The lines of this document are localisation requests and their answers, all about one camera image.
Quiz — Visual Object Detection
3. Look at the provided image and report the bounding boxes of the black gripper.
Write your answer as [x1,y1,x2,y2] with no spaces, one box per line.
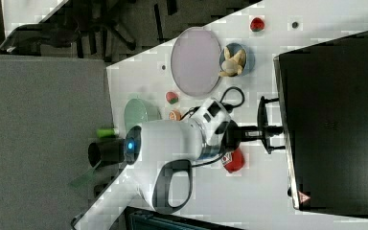
[223,120,284,151]

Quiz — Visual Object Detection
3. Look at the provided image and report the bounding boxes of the blue bowl with rabbit toy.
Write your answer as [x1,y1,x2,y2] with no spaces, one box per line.
[219,43,255,77]

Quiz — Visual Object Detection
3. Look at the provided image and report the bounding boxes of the orange slice toy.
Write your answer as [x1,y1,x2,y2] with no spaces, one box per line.
[169,109,181,121]

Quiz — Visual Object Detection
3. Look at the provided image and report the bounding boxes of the red strawberry near bowl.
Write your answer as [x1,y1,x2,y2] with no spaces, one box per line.
[250,17,265,32]

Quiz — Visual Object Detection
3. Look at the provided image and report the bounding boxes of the red ketchup bottle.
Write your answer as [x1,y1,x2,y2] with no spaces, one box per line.
[221,148,244,173]

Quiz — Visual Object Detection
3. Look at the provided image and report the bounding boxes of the green spatula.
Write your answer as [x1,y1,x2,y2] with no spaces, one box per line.
[69,161,102,189]

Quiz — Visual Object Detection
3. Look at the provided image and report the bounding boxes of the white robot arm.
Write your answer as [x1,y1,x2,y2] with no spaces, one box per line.
[71,98,284,230]

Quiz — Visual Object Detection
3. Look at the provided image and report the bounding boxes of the black silver toaster oven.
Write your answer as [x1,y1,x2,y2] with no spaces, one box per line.
[273,31,368,219]

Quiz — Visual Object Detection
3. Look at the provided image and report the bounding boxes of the red strawberry near colander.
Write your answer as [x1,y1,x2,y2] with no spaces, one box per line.
[166,91,178,104]

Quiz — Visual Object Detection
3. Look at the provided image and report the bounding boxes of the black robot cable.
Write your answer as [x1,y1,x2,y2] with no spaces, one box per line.
[180,85,246,169]

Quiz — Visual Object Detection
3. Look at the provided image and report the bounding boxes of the green lime toy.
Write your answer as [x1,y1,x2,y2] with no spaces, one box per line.
[97,128,119,138]

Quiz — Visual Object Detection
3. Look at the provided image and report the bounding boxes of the black utensil holder cup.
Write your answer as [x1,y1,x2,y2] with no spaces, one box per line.
[88,138,125,167]

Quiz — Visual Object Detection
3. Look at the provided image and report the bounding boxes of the green perforated colander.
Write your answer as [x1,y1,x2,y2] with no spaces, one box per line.
[124,99,161,132]

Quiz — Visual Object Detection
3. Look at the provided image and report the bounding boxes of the lilac round plate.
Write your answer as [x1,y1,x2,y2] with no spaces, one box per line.
[171,27,221,97]

